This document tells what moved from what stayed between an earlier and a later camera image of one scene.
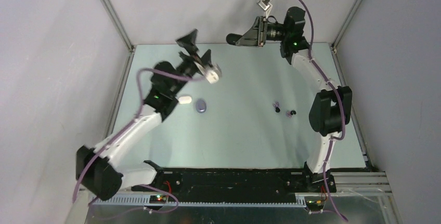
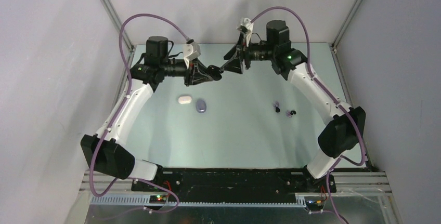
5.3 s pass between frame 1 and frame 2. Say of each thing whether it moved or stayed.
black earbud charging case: moved
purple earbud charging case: stayed
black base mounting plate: stayed
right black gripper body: moved
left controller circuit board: stayed
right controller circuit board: stayed
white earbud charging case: stayed
